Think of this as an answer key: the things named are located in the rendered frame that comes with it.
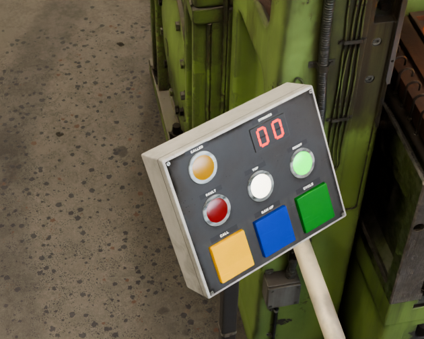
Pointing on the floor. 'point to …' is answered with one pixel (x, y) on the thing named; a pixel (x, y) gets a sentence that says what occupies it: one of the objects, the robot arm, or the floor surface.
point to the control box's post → (229, 311)
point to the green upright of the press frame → (366, 81)
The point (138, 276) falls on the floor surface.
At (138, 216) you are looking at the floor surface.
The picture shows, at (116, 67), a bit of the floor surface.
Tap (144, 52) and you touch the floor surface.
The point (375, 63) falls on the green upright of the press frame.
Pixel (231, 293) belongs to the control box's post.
